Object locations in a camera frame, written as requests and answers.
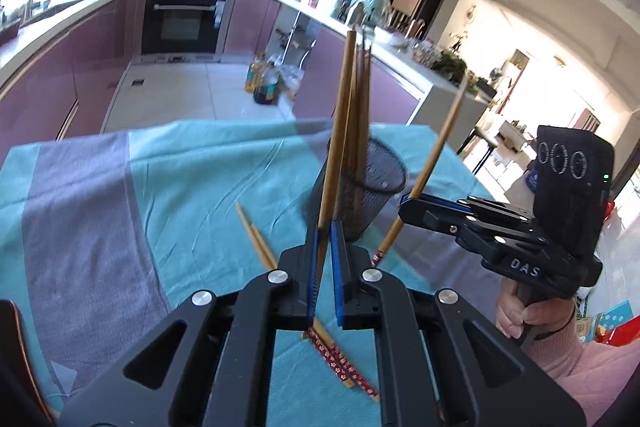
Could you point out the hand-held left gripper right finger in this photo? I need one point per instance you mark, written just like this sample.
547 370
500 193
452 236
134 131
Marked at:
337 277

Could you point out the teal and grey tablecloth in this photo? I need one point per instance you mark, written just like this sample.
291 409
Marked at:
175 187

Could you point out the purple kitchen base cabinet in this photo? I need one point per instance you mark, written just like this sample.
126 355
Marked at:
385 92
50 77

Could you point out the dark object brown rim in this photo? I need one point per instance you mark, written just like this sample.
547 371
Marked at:
20 357

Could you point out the person's right hand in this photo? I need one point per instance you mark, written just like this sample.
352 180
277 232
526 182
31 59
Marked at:
507 312

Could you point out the round wall clock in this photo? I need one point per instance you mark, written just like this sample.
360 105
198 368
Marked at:
471 12

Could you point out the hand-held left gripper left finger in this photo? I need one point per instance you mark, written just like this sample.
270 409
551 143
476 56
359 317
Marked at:
312 282

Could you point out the steel thermos bottle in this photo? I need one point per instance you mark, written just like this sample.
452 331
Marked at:
359 13

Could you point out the black stool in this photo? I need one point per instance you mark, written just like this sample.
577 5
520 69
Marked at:
480 142

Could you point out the clear plastic bag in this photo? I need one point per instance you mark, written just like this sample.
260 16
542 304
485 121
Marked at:
291 74

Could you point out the black mesh utensil holder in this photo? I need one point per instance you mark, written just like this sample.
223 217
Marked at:
370 197

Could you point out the teal printed box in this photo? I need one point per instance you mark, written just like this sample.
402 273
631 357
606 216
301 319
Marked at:
612 319

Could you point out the yellow cooking oil bottle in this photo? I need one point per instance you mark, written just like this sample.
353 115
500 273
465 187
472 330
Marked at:
252 77

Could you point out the person's right forearm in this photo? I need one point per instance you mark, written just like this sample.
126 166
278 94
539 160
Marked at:
590 372

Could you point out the green leafy vegetables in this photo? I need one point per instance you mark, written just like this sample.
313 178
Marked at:
450 67

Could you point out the dark cooking oil bottle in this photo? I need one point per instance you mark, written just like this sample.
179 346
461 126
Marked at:
266 87

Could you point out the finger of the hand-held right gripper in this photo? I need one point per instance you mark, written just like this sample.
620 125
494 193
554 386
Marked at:
450 202
435 218

